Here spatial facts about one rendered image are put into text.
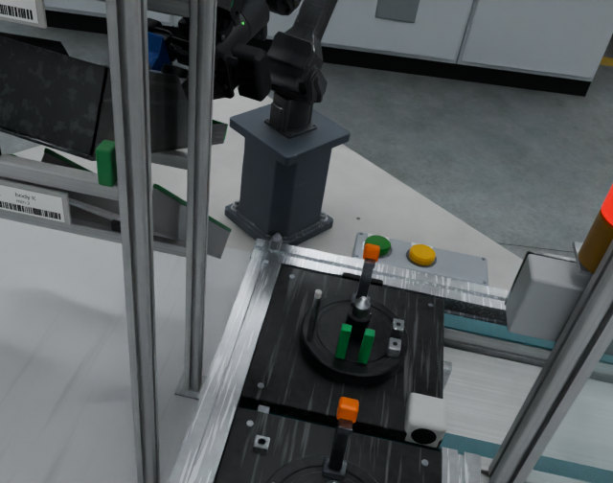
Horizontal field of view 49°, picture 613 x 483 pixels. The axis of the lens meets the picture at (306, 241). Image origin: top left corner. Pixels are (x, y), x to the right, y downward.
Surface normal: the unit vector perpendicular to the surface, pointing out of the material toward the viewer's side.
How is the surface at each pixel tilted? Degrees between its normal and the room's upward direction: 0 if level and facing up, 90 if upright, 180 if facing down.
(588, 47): 90
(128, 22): 90
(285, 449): 0
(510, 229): 0
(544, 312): 90
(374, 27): 90
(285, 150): 0
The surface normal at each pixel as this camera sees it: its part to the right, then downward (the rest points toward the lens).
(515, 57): -0.03, 0.63
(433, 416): 0.12, -0.77
